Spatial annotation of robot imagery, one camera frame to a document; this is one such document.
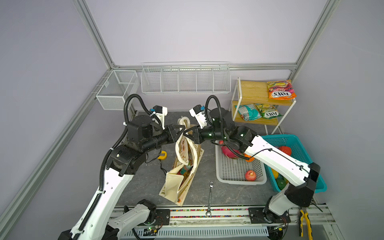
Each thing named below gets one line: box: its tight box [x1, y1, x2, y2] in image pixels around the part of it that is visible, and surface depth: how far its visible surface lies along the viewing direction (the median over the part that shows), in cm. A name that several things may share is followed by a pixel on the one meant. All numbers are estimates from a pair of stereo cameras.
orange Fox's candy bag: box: [267, 80, 297, 100], surface depth 82 cm
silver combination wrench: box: [205, 181, 214, 217], surface depth 80 cm
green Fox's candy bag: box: [255, 103, 284, 120], surface depth 96 cm
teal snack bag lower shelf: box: [235, 103, 262, 122], surface depth 96 cm
